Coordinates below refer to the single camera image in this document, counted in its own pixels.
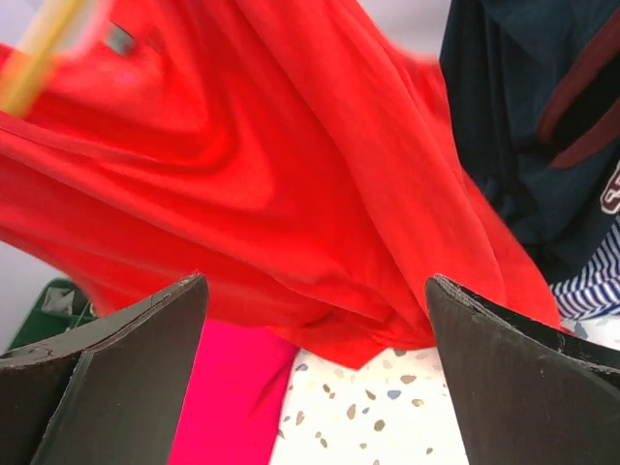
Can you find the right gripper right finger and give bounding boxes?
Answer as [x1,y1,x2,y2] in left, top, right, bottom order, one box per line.
[425,275,619,465]

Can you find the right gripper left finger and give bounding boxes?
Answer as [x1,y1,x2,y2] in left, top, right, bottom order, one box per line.
[1,275,208,465]

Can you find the red tank top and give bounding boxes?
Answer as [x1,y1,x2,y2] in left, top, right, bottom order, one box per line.
[1,1,560,368]

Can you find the yellow hanger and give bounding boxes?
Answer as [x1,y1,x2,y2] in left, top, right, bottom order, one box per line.
[1,0,84,117]

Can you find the blue striped tank top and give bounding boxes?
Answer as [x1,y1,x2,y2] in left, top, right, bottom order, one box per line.
[550,217,619,321]

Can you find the navy tank top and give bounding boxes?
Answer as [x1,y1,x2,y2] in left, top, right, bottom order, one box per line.
[440,0,619,284]

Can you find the green compartment tray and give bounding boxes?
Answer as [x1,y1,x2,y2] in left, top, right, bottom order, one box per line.
[7,278,97,352]

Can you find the magenta folded cloth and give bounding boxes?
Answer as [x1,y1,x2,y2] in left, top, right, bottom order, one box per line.
[169,320,298,465]

